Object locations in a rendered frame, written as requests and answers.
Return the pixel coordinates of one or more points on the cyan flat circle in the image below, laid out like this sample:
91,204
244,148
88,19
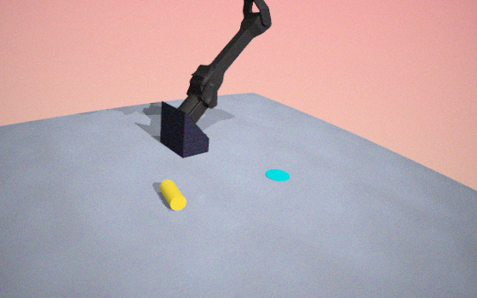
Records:
277,175

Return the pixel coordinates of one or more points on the yellow cylinder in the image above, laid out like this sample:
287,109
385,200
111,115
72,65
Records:
174,197

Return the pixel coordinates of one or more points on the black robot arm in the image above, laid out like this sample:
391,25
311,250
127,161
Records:
207,79

